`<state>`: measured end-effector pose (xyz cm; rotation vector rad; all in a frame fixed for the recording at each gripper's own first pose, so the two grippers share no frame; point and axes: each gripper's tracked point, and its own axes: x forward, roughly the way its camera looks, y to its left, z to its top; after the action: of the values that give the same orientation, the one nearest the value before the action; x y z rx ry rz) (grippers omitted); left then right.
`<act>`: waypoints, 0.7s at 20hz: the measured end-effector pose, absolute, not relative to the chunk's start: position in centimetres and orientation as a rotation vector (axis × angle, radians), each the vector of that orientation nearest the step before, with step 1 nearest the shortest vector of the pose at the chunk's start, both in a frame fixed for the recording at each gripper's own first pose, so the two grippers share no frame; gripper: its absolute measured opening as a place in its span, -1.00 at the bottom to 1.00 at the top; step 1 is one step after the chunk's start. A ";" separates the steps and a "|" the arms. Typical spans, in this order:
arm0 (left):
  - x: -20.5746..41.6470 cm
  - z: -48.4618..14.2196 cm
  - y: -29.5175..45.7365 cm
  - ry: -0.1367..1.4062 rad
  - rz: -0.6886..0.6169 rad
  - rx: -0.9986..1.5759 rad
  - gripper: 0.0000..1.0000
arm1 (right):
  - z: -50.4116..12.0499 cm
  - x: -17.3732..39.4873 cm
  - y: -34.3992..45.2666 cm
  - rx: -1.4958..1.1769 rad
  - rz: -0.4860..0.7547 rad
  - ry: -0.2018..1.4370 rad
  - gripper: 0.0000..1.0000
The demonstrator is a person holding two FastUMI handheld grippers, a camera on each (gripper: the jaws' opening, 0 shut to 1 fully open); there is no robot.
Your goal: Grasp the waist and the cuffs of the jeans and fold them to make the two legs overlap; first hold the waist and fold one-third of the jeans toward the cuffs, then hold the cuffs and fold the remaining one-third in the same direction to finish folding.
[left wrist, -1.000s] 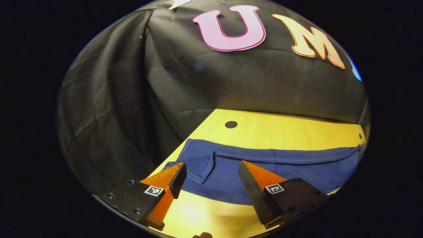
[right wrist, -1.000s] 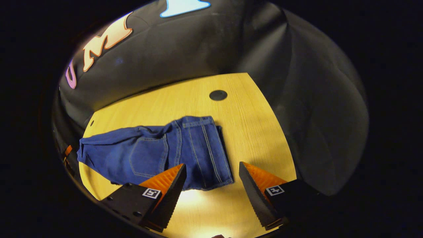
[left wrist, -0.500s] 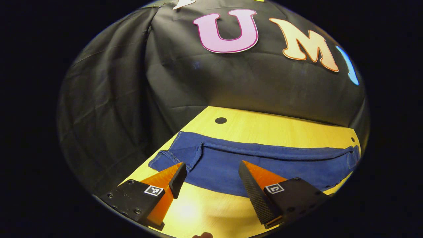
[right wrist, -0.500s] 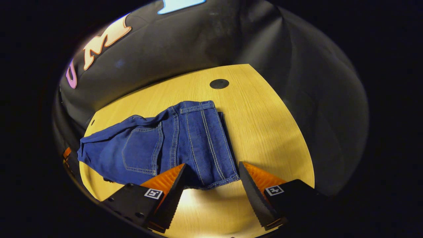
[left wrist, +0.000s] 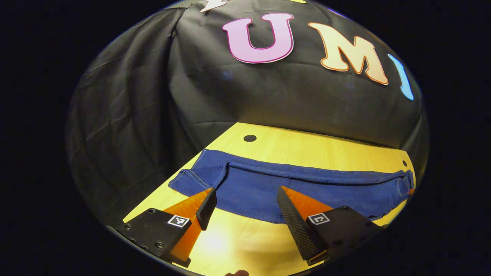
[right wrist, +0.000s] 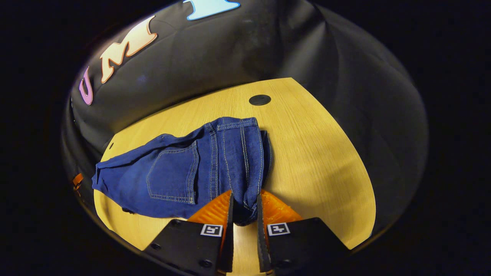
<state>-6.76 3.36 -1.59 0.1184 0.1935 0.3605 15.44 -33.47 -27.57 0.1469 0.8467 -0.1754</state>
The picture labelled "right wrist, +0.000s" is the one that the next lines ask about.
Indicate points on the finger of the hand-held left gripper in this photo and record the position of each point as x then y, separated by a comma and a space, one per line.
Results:
77, 181

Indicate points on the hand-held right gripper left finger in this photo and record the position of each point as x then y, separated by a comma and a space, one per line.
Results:
228, 245

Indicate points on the blue denim jeans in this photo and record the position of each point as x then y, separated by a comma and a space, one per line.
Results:
172, 176

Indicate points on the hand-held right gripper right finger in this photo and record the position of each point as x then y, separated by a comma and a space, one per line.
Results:
262, 245

